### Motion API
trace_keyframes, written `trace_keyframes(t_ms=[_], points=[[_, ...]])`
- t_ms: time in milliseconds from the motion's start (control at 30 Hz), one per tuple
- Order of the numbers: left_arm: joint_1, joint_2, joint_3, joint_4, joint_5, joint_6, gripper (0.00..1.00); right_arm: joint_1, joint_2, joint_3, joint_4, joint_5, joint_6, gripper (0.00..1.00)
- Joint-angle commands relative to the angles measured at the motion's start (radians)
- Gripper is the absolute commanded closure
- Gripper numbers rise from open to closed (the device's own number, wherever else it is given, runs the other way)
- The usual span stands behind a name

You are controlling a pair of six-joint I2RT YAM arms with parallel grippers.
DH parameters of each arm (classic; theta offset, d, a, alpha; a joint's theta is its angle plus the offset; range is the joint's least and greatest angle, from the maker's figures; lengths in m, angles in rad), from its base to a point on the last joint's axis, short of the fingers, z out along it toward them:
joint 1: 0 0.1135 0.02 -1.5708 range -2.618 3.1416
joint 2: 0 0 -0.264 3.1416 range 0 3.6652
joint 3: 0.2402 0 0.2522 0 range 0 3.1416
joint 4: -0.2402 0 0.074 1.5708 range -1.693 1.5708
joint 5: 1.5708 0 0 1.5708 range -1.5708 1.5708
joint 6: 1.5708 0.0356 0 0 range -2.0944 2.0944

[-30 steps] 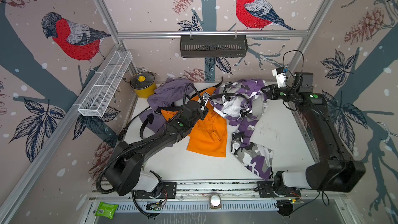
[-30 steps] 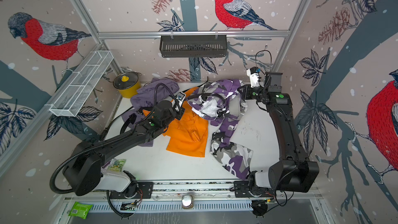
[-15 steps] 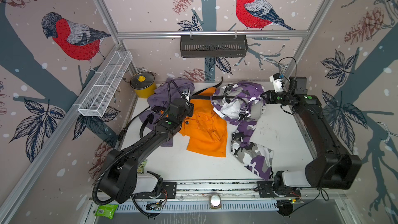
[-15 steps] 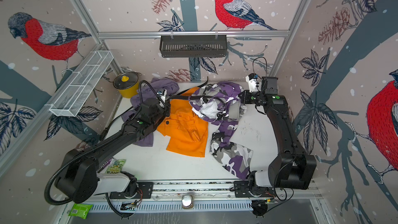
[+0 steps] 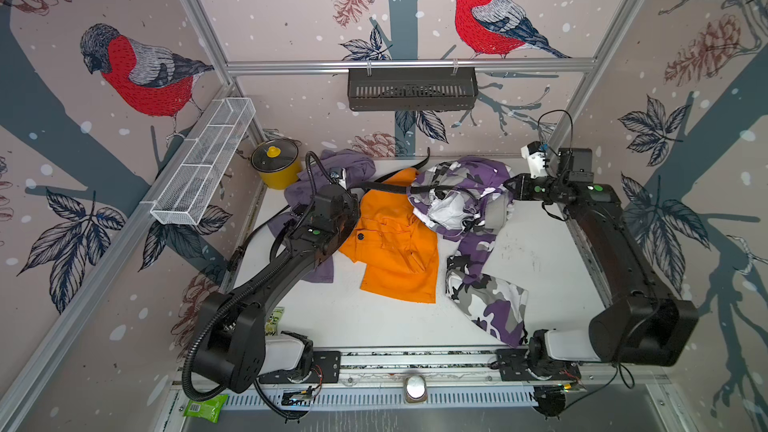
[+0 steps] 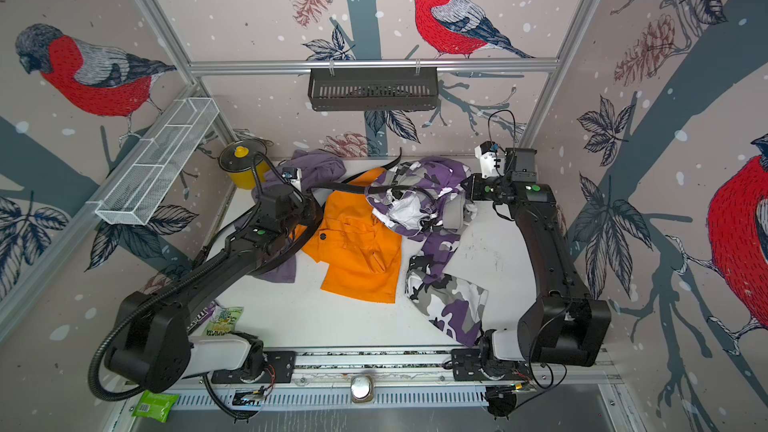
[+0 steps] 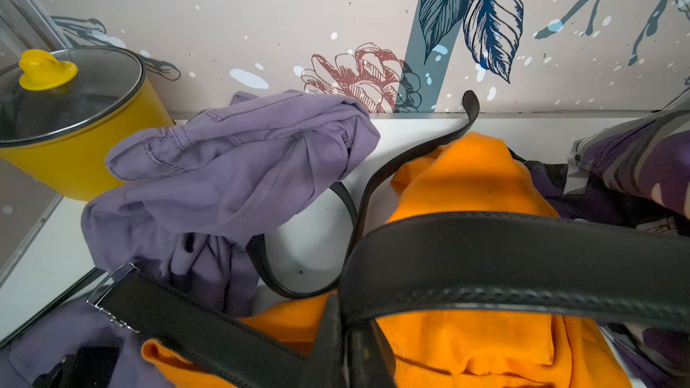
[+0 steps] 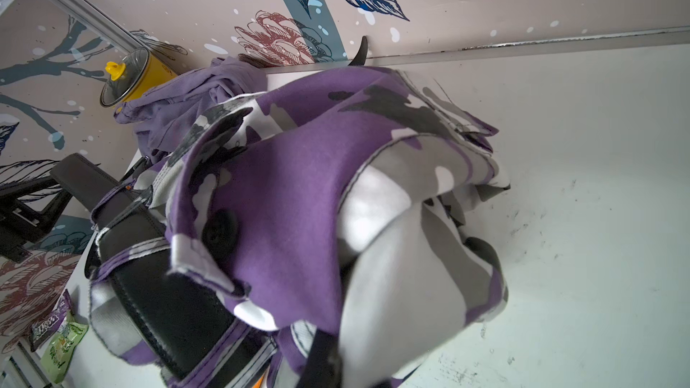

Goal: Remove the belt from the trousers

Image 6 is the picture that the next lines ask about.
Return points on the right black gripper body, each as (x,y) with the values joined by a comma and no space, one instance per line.
(491,188)

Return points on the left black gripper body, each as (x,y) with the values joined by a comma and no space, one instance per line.
(303,210)

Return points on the orange trousers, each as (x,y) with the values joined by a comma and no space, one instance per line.
(363,255)

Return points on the purple camouflage trousers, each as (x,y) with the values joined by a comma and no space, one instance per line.
(453,305)

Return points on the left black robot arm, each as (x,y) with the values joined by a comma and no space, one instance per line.
(149,347)

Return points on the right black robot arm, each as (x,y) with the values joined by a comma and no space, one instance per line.
(565,325)

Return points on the yellow pot with lid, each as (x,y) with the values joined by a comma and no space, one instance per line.
(243,162)

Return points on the green snack wrapper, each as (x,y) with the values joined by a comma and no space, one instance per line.
(223,322)

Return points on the black hanging basket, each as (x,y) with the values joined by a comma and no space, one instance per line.
(374,89)

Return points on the green wipes packet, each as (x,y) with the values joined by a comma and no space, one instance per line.
(156,406)

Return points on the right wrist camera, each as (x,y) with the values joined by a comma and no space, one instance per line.
(491,163)

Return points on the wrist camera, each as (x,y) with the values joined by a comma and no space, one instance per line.
(293,176)
(491,163)

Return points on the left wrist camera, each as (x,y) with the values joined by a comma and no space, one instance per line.
(293,176)

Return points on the white wire mesh shelf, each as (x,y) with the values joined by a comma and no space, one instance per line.
(141,189)

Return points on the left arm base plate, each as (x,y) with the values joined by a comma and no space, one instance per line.
(261,367)

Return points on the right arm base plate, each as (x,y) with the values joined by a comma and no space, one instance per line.
(474,365)

